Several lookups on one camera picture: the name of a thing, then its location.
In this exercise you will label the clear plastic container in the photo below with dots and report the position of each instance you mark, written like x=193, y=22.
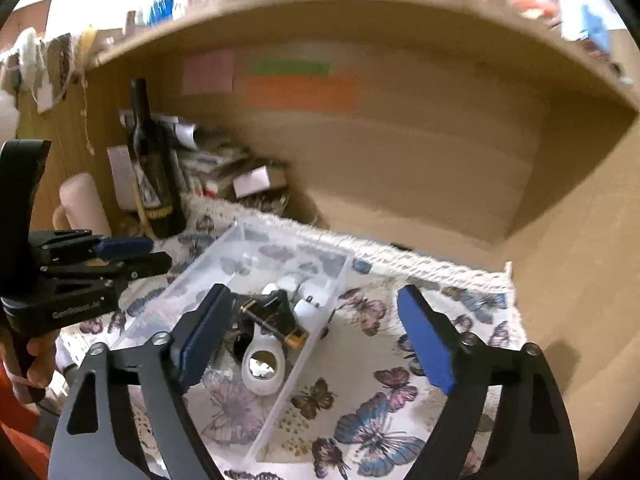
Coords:
x=280, y=260

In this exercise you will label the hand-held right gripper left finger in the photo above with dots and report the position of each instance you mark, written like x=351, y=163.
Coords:
x=200, y=340

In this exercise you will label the wooden shelf cabinet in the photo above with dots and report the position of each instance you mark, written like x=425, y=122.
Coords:
x=400, y=160

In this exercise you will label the dark wine bottle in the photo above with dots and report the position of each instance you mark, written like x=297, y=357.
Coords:
x=155, y=180

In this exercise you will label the green sticky note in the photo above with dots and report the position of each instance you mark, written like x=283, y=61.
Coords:
x=292, y=67

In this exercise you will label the white power adapter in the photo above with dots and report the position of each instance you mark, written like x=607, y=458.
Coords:
x=307, y=315

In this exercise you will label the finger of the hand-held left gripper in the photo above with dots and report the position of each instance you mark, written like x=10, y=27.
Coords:
x=145, y=264
x=125, y=247

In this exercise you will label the blue plastic bottle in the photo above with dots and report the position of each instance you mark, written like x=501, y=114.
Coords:
x=596, y=27

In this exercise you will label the black round plug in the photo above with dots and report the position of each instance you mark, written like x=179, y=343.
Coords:
x=237, y=342

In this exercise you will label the orange clothing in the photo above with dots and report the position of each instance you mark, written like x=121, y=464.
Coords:
x=20, y=440

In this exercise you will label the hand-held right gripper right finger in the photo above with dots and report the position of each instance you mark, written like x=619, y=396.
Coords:
x=425, y=340

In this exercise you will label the pink foam roll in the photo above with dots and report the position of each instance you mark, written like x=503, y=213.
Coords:
x=82, y=205

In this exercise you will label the pink sticky note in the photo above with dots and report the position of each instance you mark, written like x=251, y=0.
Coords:
x=207, y=72

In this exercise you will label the small white plastic piece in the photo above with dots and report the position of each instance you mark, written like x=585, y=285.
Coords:
x=287, y=281

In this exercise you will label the pile of small boxes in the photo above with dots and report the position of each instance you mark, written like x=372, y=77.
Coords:
x=225, y=170

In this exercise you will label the white paper card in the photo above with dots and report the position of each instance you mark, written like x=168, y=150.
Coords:
x=120, y=175

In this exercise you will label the butterfly print lace tablecloth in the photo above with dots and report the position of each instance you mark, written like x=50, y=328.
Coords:
x=360, y=360

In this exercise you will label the person's left hand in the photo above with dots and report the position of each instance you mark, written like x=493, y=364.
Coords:
x=42, y=360

